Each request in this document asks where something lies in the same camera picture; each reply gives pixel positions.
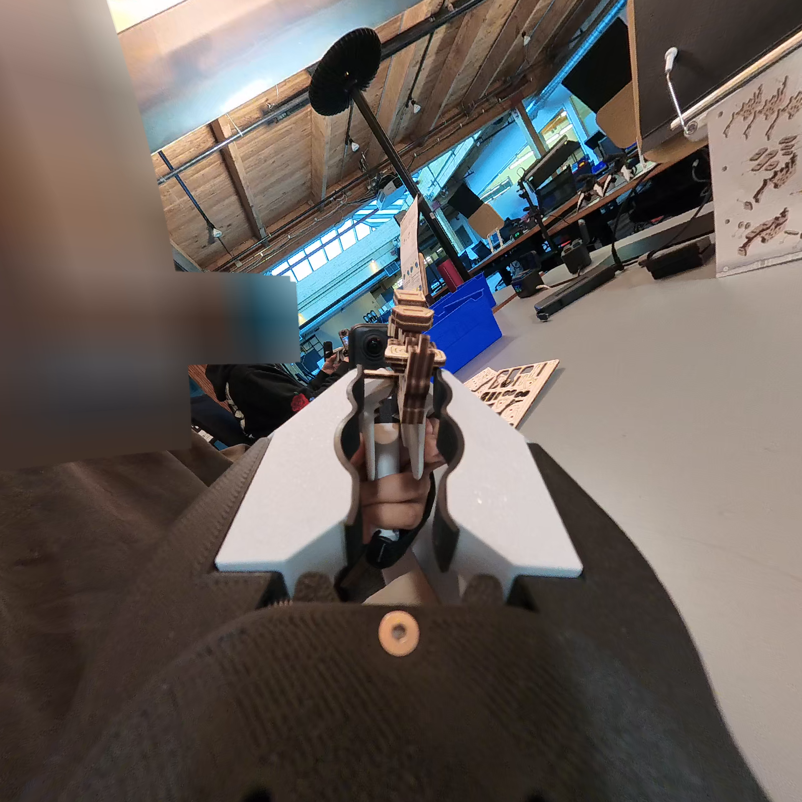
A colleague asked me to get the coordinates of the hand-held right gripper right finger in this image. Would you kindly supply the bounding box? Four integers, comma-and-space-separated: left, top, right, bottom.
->
431, 368, 585, 593

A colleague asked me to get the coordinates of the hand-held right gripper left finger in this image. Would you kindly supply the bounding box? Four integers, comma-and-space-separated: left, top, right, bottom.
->
215, 368, 371, 586

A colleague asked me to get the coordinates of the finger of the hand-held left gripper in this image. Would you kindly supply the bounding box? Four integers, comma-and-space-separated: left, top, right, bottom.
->
401, 401, 434, 485
373, 407, 403, 482

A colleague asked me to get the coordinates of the wooden model assembly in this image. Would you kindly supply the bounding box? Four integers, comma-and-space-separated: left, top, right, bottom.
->
363, 288, 447, 439

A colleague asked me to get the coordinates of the grey desk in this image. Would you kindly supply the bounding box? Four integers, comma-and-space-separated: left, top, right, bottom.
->
448, 207, 802, 802

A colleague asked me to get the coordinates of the person's left hand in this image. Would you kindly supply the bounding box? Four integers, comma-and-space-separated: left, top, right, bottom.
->
351, 419, 444, 569

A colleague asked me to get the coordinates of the blue plastic bin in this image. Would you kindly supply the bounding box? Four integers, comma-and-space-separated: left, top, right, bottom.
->
431, 272, 504, 377

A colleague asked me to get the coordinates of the instruction poster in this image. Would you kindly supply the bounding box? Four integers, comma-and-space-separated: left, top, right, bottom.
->
396, 194, 434, 297

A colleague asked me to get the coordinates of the wooden parts sheet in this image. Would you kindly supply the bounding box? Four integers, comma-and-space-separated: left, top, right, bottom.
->
464, 359, 560, 430

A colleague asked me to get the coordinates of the person's shirt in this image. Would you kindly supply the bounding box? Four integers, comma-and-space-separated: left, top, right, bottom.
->
0, 432, 270, 802

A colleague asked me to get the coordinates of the flat black box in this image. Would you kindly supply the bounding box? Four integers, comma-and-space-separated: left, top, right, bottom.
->
534, 263, 621, 322

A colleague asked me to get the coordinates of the small black box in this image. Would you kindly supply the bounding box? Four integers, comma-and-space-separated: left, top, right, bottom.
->
645, 235, 715, 281

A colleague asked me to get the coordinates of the black board stand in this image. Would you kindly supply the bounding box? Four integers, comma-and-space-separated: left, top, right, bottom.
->
561, 15, 635, 140
627, 0, 802, 165

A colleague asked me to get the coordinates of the laminated instruction sheet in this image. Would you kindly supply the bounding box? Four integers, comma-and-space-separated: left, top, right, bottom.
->
707, 74, 802, 278

